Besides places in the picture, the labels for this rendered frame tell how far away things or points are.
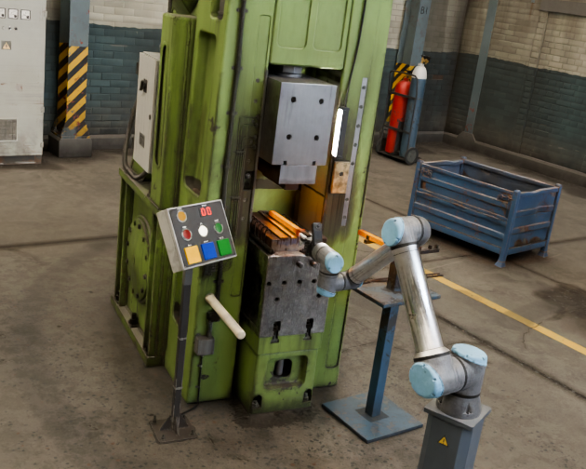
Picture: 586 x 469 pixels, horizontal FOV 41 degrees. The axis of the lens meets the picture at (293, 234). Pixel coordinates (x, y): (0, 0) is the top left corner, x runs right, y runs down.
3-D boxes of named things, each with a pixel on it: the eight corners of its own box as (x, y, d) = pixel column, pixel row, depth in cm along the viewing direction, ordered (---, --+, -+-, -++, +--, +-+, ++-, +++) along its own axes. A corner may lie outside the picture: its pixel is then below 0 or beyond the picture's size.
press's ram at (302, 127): (340, 166, 396) (352, 87, 384) (271, 165, 380) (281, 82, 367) (304, 146, 432) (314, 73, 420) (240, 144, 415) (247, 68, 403)
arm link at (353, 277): (437, 208, 334) (348, 271, 385) (416, 210, 327) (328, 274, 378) (447, 233, 331) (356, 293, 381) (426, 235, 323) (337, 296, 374)
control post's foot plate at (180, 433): (200, 438, 392) (202, 422, 389) (157, 445, 382) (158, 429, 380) (187, 416, 410) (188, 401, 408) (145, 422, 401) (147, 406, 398)
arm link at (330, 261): (326, 275, 359) (328, 255, 356) (313, 265, 370) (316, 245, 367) (343, 274, 364) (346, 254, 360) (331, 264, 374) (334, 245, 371)
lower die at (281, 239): (305, 250, 404) (308, 234, 402) (270, 251, 395) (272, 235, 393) (273, 224, 440) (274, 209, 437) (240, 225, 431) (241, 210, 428)
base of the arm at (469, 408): (487, 408, 335) (492, 387, 332) (471, 424, 319) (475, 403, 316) (446, 391, 344) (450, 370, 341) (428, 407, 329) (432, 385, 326)
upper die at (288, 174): (314, 183, 393) (317, 166, 390) (278, 183, 385) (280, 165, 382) (280, 163, 429) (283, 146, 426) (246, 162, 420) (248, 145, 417)
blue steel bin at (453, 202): (548, 256, 762) (565, 185, 741) (501, 268, 710) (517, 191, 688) (450, 220, 845) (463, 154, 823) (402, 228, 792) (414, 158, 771)
